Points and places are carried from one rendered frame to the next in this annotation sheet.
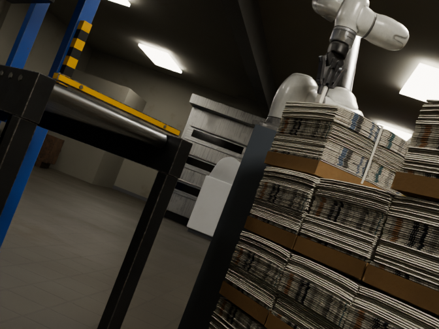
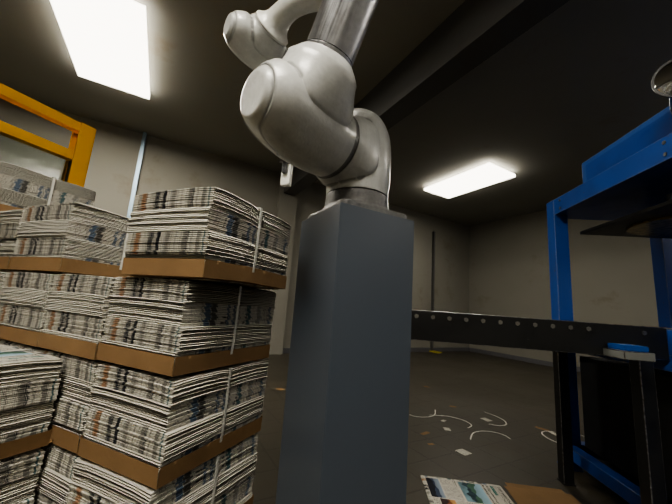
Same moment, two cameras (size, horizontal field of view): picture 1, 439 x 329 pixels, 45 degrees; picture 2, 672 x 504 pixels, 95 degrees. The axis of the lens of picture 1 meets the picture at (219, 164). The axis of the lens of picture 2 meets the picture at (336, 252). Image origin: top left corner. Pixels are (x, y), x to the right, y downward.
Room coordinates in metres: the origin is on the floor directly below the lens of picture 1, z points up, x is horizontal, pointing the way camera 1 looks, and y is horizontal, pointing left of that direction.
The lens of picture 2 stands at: (2.75, -0.69, 0.79)
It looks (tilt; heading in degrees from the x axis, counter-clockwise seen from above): 10 degrees up; 140
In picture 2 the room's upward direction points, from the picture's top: 4 degrees clockwise
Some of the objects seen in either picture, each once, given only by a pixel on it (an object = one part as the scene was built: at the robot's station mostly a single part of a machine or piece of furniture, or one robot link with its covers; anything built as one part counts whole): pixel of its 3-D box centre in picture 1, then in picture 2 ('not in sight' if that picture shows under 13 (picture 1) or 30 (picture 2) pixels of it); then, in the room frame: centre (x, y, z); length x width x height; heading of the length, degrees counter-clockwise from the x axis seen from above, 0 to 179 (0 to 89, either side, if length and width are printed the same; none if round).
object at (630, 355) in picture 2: not in sight; (628, 354); (2.56, 0.87, 0.70); 0.10 x 0.10 x 0.03; 44
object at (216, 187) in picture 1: (223, 199); not in sight; (8.69, -0.26, 0.67); 0.68 x 0.59 x 1.35; 77
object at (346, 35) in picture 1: (341, 38); not in sight; (1.98, -0.26, 1.40); 0.09 x 0.09 x 0.06
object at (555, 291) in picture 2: not in sight; (562, 325); (2.19, 1.58, 0.78); 0.09 x 0.09 x 1.55; 44
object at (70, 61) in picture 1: (70, 62); not in sight; (2.76, 0.91, 1.05); 0.05 x 0.05 x 0.45; 44
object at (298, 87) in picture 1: (296, 100); (356, 156); (2.22, -0.20, 1.17); 0.18 x 0.16 x 0.22; 99
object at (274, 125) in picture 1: (277, 128); (362, 211); (2.22, -0.17, 1.03); 0.22 x 0.18 x 0.06; 79
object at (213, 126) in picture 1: (219, 172); not in sight; (9.92, -0.05, 1.12); 1.72 x 1.33 x 2.24; 81
